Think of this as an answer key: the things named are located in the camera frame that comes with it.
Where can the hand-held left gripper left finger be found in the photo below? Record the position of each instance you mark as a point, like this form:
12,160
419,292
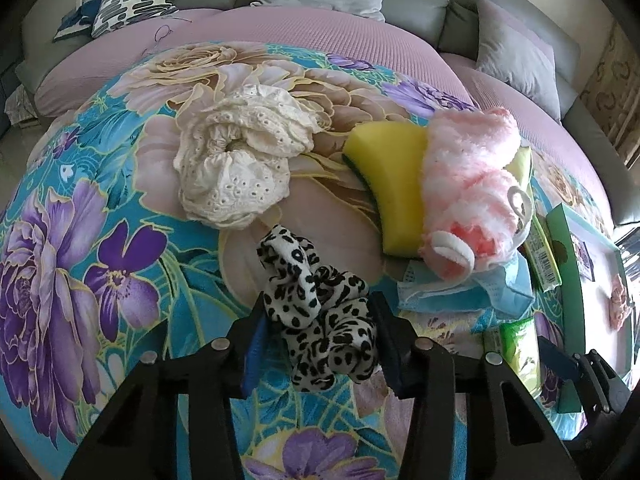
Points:
255,345

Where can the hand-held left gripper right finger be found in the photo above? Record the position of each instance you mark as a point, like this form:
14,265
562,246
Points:
400,372

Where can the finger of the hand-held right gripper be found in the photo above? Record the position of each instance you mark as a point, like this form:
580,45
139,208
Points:
557,360

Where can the leopard print scrunchie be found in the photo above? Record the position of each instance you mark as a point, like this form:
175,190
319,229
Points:
310,305

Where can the green box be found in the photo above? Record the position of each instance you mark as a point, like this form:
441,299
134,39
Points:
565,260

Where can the white lace cloth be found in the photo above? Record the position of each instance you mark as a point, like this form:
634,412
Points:
235,170

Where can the yellow sponge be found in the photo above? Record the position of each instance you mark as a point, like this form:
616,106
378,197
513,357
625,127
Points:
395,180

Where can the pink fluffy cloth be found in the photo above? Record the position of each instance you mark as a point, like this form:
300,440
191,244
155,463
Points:
465,175

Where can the green tissue packet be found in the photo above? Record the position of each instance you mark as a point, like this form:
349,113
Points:
517,345

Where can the pink scrunchie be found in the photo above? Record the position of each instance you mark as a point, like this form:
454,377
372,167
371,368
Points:
620,300

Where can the blue face mask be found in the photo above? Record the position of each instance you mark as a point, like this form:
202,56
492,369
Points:
480,290

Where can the narrow green carton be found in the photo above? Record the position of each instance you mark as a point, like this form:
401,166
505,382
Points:
542,255

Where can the light green cloth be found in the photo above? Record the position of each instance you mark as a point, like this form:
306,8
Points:
522,162

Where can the floral blanket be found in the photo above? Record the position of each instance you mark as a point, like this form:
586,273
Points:
125,170

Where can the pink bed sheet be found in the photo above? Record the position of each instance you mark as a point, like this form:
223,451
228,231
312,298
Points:
310,30

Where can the white patterned cloth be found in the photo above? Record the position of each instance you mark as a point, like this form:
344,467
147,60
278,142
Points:
20,107

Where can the black and white patterned pillow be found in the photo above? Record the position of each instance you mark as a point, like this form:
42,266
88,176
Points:
135,0

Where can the grey sofa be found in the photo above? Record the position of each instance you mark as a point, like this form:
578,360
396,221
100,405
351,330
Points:
420,5

